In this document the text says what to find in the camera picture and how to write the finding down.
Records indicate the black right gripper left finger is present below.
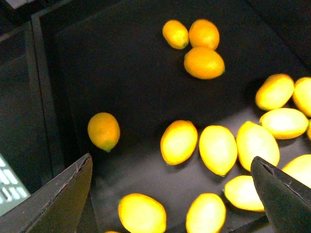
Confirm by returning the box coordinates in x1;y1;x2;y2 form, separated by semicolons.
0;153;93;233

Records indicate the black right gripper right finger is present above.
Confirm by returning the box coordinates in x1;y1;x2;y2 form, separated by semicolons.
251;156;311;233

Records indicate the yellow lemon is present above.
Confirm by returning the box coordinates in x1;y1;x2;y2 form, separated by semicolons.
255;73;294;111
236;121;280;171
186;193;226;233
189;19;220;50
160;120;198;166
118;193;167;233
259;108;309;140
199;125;238;176
292;77;311;117
184;47;225;80
282;154;311;188
87;113;121;152
162;19;189;50
224;175;264;212

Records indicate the black display tray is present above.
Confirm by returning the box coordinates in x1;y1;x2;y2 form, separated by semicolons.
32;0;311;233

